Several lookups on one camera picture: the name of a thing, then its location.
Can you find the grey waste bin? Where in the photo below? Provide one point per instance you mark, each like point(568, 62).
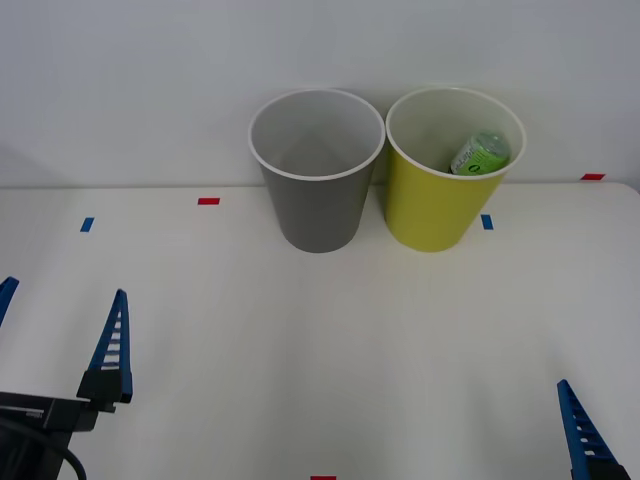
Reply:
point(320, 210)

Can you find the green label plastic bottle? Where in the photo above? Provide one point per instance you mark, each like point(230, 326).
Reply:
point(480, 152)

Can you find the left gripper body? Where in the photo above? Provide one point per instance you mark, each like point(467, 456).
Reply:
point(45, 412)

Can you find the yellow-green waste bin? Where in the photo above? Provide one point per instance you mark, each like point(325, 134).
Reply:
point(430, 215)

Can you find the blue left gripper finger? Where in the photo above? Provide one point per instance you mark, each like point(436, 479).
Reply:
point(7, 295)
point(114, 350)

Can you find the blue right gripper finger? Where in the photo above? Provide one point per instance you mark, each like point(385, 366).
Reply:
point(580, 430)

